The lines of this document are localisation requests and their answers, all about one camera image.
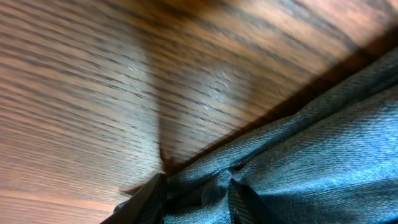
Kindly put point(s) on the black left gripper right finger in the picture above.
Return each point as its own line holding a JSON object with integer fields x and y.
{"x": 246, "y": 206}

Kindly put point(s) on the blue denim jeans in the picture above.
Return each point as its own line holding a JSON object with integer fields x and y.
{"x": 333, "y": 161}

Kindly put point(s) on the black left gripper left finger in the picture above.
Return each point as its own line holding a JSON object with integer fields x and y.
{"x": 147, "y": 206}

